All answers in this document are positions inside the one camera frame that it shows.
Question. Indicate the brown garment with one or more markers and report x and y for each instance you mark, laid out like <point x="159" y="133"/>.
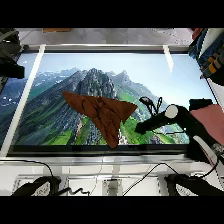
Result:
<point x="103" y="113"/>

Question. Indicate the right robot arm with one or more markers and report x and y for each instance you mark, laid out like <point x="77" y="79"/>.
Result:
<point x="184" y="124"/>

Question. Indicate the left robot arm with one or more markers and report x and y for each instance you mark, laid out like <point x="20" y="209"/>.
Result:
<point x="41" y="186"/>

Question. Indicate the heap of clothes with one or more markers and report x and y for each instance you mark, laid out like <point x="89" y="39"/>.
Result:
<point x="210" y="56"/>

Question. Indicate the pink garment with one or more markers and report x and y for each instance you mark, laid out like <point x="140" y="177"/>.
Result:
<point x="210" y="121"/>

